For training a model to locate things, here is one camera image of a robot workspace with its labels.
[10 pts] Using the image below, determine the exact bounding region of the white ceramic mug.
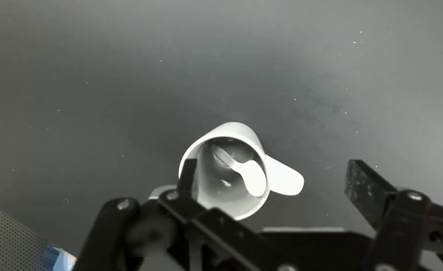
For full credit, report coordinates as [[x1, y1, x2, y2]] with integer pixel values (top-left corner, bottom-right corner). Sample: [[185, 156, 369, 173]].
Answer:
[[178, 122, 271, 220]]

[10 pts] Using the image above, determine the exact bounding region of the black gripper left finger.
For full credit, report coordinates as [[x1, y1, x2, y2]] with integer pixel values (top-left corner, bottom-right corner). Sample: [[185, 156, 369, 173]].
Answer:
[[160, 159, 254, 251]]

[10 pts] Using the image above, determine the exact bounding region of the blue orange small box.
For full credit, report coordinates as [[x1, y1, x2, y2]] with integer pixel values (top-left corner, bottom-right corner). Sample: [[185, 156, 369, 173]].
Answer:
[[41, 244, 77, 271]]

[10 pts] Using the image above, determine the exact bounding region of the white plastic spoon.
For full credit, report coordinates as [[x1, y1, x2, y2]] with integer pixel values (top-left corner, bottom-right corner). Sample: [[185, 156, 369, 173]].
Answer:
[[211, 144, 305, 198]]

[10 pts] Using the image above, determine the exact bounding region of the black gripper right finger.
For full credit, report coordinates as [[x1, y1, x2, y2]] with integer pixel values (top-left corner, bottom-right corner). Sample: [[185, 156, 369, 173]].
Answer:
[[346, 159, 443, 269]]

